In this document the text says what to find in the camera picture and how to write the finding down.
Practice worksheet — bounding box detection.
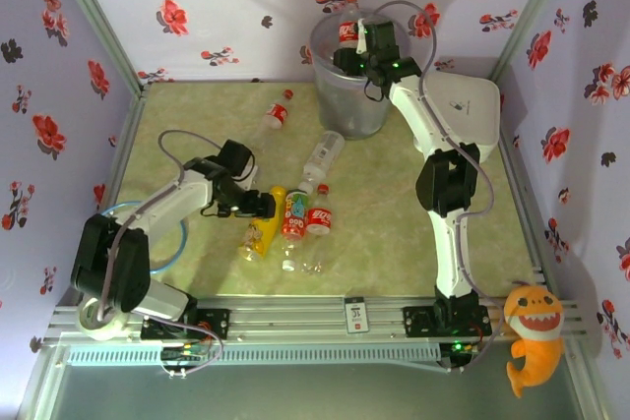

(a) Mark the yellow plastic bottle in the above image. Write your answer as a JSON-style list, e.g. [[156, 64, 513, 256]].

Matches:
[[237, 186, 288, 263]]

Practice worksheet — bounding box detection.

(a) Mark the clear bottle cartoon label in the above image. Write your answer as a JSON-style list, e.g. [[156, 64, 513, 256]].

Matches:
[[280, 187, 310, 273]]

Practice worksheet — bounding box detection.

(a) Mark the clear cola bottle red label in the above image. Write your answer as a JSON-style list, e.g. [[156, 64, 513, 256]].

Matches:
[[302, 183, 335, 277], [258, 89, 295, 141], [337, 0, 363, 52]]

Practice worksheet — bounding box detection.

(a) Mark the clear plastic waste bin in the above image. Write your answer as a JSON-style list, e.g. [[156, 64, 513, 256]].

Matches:
[[309, 9, 412, 141]]

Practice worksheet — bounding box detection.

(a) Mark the clear bottle white label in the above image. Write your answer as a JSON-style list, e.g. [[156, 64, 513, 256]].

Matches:
[[298, 130, 347, 194]]

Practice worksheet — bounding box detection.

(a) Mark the white label card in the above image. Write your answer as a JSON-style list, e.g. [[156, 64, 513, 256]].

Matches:
[[344, 295, 368, 335]]

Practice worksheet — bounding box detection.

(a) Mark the clear adhesive tape roll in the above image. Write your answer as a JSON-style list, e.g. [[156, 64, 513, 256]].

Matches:
[[76, 294, 129, 342]]

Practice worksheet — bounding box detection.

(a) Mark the orange plush fish toy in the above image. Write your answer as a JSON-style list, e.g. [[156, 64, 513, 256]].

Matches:
[[502, 283, 566, 399]]

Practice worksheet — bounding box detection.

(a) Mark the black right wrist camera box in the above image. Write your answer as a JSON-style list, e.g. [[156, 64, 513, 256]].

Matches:
[[362, 20, 401, 61]]

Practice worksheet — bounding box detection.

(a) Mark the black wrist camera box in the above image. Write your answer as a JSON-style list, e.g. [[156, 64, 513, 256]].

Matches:
[[362, 20, 401, 61], [218, 139, 258, 184]]

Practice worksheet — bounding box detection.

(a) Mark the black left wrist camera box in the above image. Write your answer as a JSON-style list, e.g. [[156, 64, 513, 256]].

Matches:
[[218, 139, 258, 184]]

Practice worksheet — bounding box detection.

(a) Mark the grey right arm cable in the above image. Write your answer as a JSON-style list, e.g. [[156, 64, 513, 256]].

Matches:
[[371, 0, 508, 375]]

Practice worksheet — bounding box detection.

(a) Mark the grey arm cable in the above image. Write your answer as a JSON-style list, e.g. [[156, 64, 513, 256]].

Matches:
[[95, 129, 225, 380], [371, 0, 508, 375]]

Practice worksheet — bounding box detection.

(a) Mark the blue tube ring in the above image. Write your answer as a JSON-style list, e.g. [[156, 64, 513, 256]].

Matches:
[[100, 201, 191, 273]]

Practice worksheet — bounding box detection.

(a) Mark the grey left arm cable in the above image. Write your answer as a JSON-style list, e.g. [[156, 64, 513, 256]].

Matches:
[[95, 129, 225, 380]]

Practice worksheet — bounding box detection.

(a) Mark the aluminium rail base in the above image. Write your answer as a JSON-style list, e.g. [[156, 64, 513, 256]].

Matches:
[[43, 294, 587, 342]]

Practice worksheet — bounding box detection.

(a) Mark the aluminium corner post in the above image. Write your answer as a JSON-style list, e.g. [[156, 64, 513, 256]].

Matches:
[[491, 0, 577, 82], [46, 0, 149, 94]]

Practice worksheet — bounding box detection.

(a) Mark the white slotted cable duct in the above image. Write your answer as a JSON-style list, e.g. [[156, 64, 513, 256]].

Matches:
[[66, 343, 442, 367]]

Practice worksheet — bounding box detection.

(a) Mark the green circuit board with wires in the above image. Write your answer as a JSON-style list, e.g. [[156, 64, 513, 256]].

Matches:
[[161, 343, 208, 365]]

